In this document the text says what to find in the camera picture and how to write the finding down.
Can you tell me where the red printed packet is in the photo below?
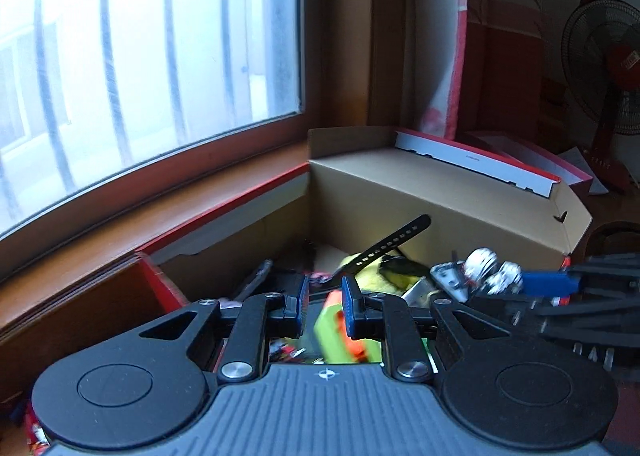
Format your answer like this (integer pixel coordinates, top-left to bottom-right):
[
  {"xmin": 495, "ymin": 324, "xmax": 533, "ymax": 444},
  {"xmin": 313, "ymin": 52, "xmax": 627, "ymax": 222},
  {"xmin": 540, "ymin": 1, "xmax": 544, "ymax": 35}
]
[{"xmin": 22, "ymin": 406, "xmax": 52, "ymax": 448}]

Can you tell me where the red standing fan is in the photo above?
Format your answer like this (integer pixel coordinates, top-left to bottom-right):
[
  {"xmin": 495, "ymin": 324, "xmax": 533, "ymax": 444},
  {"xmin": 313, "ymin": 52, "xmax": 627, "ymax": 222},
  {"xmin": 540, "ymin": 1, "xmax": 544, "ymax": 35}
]
[{"xmin": 560, "ymin": 0, "xmax": 640, "ymax": 195}]

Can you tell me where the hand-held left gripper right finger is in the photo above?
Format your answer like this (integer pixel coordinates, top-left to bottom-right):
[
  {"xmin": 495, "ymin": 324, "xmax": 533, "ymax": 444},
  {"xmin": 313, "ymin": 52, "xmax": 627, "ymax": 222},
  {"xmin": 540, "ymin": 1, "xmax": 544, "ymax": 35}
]
[{"xmin": 341, "ymin": 275, "xmax": 519, "ymax": 383}]

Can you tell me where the dark round object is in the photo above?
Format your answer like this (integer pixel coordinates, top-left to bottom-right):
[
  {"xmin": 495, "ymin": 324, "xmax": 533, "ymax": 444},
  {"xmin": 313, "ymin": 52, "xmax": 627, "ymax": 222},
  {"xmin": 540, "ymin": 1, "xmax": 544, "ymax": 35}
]
[{"xmin": 585, "ymin": 221, "xmax": 640, "ymax": 258}]

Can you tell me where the black perforated watch strap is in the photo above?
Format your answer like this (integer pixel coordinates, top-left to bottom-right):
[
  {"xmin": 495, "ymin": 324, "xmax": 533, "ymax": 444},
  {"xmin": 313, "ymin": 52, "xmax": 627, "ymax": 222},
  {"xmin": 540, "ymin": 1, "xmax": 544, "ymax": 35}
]
[{"xmin": 330, "ymin": 215, "xmax": 432, "ymax": 287}]

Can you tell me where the yellow plush toy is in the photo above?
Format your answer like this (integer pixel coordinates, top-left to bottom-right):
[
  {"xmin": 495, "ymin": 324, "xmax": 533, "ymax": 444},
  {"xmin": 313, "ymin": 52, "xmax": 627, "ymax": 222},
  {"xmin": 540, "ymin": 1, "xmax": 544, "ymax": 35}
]
[{"xmin": 334, "ymin": 250, "xmax": 427, "ymax": 298}]

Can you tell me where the row of window bars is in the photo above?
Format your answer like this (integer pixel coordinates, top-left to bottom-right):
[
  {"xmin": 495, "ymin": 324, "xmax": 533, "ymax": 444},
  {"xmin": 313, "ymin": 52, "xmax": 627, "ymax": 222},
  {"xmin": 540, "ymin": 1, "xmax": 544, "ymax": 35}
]
[{"xmin": 0, "ymin": 0, "xmax": 261, "ymax": 222}]

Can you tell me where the wooden window sill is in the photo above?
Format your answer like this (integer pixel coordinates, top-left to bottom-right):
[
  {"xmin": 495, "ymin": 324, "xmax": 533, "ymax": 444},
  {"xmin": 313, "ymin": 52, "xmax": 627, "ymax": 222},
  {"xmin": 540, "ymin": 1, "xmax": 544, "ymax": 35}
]
[{"xmin": 0, "ymin": 126, "xmax": 316, "ymax": 347}]

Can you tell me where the black handled tool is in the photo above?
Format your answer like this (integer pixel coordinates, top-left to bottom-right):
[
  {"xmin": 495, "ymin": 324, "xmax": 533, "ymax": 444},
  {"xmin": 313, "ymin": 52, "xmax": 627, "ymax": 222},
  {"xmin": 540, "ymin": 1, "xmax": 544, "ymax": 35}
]
[{"xmin": 229, "ymin": 260, "xmax": 274, "ymax": 303}]

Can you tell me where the floral red beige curtain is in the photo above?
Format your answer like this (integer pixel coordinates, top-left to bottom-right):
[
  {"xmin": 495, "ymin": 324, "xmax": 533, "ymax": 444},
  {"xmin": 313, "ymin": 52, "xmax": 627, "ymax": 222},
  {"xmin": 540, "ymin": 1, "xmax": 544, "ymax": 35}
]
[{"xmin": 462, "ymin": 0, "xmax": 548, "ymax": 137}]

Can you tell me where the white curtain red hem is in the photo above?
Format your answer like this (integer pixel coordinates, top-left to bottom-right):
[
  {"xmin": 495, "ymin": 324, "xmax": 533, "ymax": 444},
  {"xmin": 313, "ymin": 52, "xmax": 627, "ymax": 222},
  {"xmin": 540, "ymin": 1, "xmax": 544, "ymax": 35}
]
[{"xmin": 410, "ymin": 0, "xmax": 472, "ymax": 138}]

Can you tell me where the frosted glass window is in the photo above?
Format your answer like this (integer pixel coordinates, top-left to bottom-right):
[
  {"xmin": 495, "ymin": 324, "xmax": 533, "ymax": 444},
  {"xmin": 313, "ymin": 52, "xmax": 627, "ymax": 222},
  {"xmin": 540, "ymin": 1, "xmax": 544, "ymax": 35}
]
[{"xmin": 0, "ymin": 0, "xmax": 306, "ymax": 242}]

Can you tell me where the neon green orange toy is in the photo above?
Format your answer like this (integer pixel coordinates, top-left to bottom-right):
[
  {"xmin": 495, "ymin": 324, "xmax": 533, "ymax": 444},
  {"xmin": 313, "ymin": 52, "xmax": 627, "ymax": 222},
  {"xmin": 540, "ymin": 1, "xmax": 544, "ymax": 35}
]
[{"xmin": 314, "ymin": 290, "xmax": 382, "ymax": 365}]

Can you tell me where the pink red box lid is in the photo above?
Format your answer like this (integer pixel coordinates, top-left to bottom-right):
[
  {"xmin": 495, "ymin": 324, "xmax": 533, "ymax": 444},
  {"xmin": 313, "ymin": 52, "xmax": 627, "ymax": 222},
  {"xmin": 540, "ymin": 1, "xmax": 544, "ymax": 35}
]
[{"xmin": 465, "ymin": 130, "xmax": 596, "ymax": 197}]

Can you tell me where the shiny chrome round fitting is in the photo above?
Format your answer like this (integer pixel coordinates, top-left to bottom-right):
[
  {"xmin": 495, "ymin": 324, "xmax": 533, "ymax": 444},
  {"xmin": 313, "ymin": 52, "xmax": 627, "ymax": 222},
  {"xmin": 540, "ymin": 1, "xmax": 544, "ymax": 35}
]
[{"xmin": 462, "ymin": 247, "xmax": 525, "ymax": 296}]

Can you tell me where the red cardboard shoe box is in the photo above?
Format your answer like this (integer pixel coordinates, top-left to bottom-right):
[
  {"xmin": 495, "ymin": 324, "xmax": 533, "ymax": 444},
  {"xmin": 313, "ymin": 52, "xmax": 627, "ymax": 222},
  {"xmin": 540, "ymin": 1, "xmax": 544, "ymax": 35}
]
[{"xmin": 135, "ymin": 126, "xmax": 594, "ymax": 372}]

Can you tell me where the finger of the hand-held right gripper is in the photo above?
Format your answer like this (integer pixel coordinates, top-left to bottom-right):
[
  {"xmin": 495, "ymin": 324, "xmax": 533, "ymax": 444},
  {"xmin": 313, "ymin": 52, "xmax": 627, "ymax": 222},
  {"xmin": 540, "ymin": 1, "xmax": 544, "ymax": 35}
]
[
  {"xmin": 520, "ymin": 253, "xmax": 640, "ymax": 295},
  {"xmin": 470, "ymin": 296, "xmax": 640, "ymax": 337}
]

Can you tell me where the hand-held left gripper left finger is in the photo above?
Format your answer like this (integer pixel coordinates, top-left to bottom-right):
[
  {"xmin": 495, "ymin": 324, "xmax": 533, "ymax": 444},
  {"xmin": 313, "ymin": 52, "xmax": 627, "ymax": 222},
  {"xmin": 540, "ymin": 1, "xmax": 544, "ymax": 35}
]
[{"xmin": 135, "ymin": 275, "xmax": 309, "ymax": 383}]

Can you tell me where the small white printed box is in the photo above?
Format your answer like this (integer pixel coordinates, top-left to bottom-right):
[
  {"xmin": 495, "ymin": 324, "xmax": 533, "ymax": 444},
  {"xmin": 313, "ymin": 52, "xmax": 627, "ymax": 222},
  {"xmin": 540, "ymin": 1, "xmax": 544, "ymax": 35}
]
[{"xmin": 401, "ymin": 281, "xmax": 437, "ymax": 308}]

